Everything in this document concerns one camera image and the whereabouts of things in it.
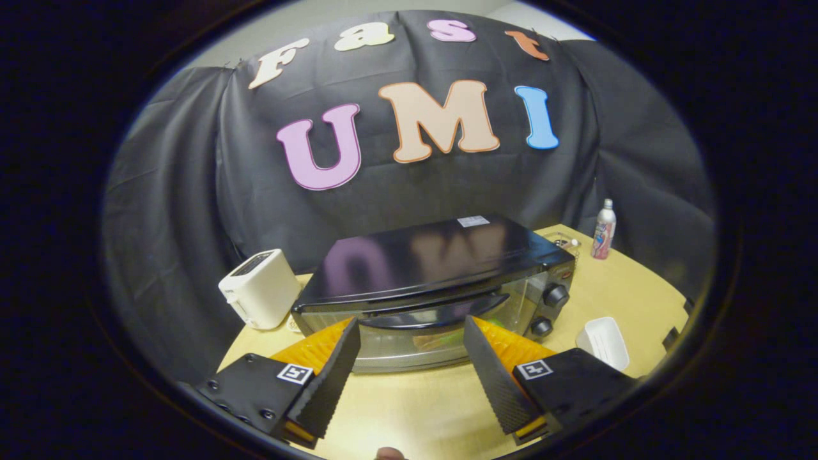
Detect white rectangular plastic tray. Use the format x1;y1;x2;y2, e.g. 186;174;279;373
575;316;631;373

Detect black toaster oven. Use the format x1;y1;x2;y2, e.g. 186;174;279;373
290;213;578;375

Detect lettuce bread sandwich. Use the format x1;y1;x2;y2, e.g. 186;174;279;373
412;328;471;351

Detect white pink spray bottle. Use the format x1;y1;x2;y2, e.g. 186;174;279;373
590;197;618;260

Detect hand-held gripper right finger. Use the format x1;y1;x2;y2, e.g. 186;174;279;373
462;314;640;447

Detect white bread toaster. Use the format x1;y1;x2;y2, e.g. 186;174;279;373
217;248;302;331

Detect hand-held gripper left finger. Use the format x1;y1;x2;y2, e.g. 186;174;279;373
194;317;362;449

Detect small wire basket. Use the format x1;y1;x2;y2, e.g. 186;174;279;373
546;231;583;257

